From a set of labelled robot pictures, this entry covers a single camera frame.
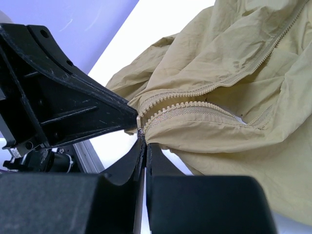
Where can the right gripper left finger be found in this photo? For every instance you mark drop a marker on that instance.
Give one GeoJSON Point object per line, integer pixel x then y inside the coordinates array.
{"type": "Point", "coordinates": [75, 203]}

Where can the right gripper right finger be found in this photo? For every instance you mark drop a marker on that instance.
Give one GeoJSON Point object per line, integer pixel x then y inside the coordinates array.
{"type": "Point", "coordinates": [205, 204]}

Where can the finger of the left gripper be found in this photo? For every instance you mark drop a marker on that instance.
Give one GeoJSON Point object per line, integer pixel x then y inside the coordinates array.
{"type": "Point", "coordinates": [45, 100]}

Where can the olive green jacket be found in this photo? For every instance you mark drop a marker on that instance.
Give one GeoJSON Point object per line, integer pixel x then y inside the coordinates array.
{"type": "Point", "coordinates": [231, 94]}

